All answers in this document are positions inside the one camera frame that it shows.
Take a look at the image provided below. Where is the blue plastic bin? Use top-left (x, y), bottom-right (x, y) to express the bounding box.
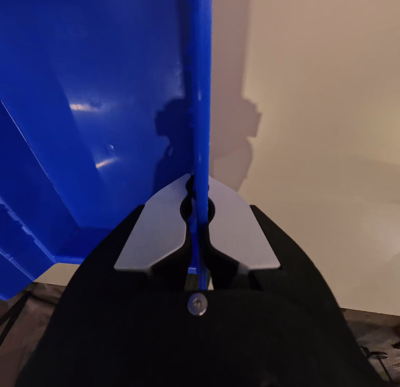
top-left (0, 0), bottom-right (213, 301)

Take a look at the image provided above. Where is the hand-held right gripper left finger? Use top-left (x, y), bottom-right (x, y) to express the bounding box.
top-left (113, 174), bottom-right (196, 273)

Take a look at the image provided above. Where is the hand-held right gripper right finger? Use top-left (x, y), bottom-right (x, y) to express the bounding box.
top-left (205, 175), bottom-right (281, 275)

